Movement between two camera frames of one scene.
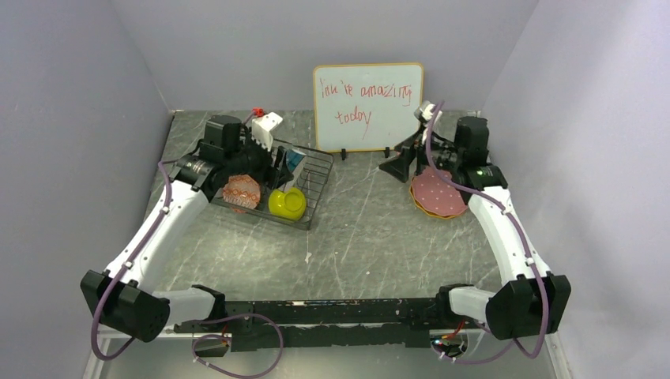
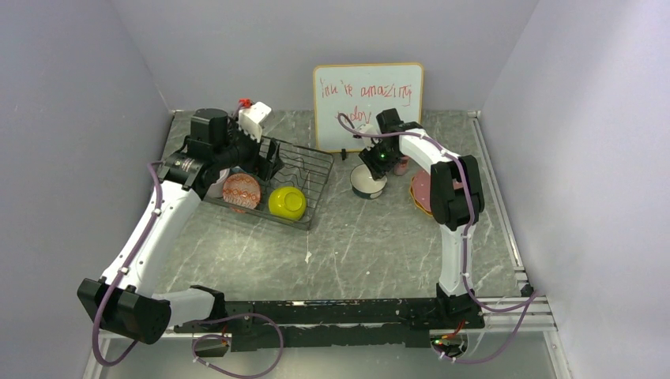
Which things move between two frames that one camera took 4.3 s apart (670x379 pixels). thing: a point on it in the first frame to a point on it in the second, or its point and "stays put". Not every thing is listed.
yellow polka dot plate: x=430 y=212 stays put
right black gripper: x=399 y=166 to x=377 y=168
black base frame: x=261 y=324 stays put
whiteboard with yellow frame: x=366 y=107 stays put
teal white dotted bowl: x=293 y=158 to x=363 y=184
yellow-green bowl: x=288 y=205 stays put
